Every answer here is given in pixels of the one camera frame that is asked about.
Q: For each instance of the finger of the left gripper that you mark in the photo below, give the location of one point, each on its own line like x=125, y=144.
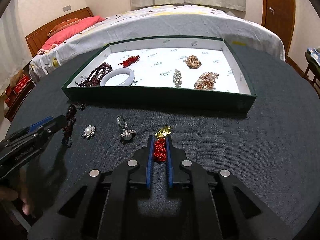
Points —
x=38, y=124
x=53, y=127

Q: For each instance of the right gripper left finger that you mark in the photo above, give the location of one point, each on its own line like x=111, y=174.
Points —
x=94, y=207

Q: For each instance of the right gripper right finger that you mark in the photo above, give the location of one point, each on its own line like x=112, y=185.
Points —
x=222, y=207

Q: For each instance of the black bead tassel strand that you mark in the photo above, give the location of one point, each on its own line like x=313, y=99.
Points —
x=71, y=119

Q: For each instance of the silver pearl brooch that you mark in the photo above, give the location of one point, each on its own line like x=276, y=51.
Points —
x=89, y=132

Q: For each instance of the red knot gold charm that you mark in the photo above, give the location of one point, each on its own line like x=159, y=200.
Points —
x=129, y=61
x=160, y=149

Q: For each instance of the white jade bangle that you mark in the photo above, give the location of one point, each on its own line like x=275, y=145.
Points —
x=118, y=77

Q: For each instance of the pink flower tassel brooch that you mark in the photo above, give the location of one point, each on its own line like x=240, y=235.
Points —
x=206, y=81

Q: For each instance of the silver crystal leaf brooch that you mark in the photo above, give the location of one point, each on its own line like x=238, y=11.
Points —
x=177, y=78

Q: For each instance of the rose gold flower brooch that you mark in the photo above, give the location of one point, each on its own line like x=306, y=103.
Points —
x=193, y=62

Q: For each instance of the person's left hand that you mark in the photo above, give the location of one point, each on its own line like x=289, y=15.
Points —
x=16, y=187

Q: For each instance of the dark wooden nightstand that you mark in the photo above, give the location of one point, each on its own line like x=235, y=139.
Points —
x=18, y=100

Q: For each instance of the red gift box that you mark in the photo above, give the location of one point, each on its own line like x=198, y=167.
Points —
x=21, y=84

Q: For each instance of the brown plush toy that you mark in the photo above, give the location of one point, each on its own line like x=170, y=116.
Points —
x=16, y=78

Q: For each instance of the dark grey tablecloth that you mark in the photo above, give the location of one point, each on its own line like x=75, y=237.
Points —
x=273, y=149

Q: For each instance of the pink folded quilt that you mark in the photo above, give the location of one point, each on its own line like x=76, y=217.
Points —
x=60, y=37

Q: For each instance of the orange brown pillow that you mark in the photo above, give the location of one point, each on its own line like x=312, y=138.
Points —
x=63, y=25

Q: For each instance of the green tray white lining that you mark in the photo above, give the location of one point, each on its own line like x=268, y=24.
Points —
x=153, y=87

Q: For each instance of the bed with patterned sheet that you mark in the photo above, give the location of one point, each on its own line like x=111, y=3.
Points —
x=193, y=20

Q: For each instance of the wooden chair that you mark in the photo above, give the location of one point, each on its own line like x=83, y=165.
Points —
x=311, y=73

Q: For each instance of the pile of clothes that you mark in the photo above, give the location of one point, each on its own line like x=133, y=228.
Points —
x=312, y=55

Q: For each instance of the brown wooden door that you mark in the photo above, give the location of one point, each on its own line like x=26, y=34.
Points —
x=279, y=17

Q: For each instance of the wall socket above headboard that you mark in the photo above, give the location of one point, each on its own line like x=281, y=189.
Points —
x=66, y=8

